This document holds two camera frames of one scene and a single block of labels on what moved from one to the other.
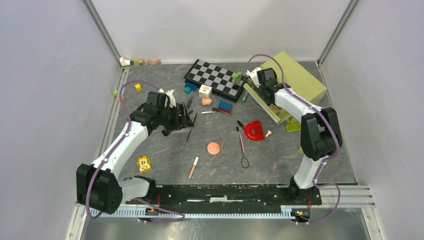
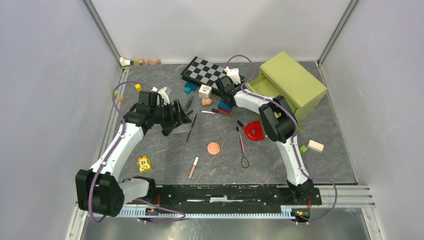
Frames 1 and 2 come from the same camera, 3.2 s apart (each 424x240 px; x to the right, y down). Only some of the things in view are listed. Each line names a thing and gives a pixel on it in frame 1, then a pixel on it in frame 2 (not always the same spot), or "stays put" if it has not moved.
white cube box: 204,91 stays put
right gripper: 258,88 to 239,84
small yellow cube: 138,87 stays put
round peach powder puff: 213,148 stays put
